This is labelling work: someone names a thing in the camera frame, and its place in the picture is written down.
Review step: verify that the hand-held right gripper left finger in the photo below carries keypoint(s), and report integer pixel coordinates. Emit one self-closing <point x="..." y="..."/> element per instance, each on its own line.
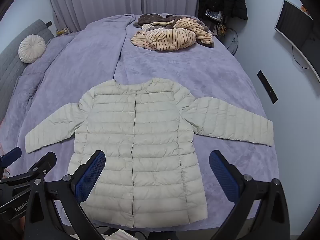
<point x="91" y="177"/>

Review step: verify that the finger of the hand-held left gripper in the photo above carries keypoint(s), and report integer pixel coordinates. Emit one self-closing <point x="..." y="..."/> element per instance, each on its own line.
<point x="43" y="162"/>
<point x="11" y="155"/>

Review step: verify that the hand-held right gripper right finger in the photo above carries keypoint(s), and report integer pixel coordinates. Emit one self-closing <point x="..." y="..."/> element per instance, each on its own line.
<point x="222" y="177"/>

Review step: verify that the white puffer jacket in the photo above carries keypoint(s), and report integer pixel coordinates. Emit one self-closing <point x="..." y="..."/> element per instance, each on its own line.
<point x="150" y="142"/>

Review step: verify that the white plastic bag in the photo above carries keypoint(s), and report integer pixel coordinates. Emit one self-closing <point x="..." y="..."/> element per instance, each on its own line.
<point x="122" y="236"/>

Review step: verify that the grey quilted headboard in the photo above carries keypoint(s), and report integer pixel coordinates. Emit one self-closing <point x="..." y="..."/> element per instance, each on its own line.
<point x="10" y="67"/>

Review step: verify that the purple blanket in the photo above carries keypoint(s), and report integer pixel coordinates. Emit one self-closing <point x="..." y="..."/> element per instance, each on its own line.
<point x="200" y="80"/>

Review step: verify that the round cream cushion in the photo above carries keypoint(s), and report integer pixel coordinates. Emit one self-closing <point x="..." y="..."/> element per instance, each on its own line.
<point x="32" y="48"/>

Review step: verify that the small bedside items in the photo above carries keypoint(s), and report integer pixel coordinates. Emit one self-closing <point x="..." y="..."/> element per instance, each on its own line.
<point x="61" y="31"/>

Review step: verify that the black headboard patch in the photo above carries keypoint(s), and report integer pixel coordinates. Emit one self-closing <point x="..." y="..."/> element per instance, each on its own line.
<point x="48" y="23"/>

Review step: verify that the brown patterned bag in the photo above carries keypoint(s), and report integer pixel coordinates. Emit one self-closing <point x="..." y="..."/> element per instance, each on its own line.
<point x="221" y="30"/>

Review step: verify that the beige striped garment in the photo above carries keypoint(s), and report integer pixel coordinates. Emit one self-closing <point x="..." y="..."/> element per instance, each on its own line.
<point x="165" y="38"/>

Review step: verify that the blue white packet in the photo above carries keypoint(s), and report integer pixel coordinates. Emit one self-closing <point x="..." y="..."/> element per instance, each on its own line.
<point x="212" y="13"/>

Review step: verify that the brown fleece garment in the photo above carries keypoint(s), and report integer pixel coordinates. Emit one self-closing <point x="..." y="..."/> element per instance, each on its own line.
<point x="150" y="18"/>

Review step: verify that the white framed monitor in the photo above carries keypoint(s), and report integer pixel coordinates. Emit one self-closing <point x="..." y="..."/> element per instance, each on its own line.
<point x="293" y="22"/>

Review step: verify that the grey curtains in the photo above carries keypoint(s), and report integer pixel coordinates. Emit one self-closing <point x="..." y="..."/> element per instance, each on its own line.
<point x="100" y="0"/>

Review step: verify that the black hanging coat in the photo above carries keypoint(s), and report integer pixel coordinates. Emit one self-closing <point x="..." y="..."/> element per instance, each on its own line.
<point x="235" y="0"/>

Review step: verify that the black wall strip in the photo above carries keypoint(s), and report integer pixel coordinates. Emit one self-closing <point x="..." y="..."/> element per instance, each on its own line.
<point x="267" y="87"/>

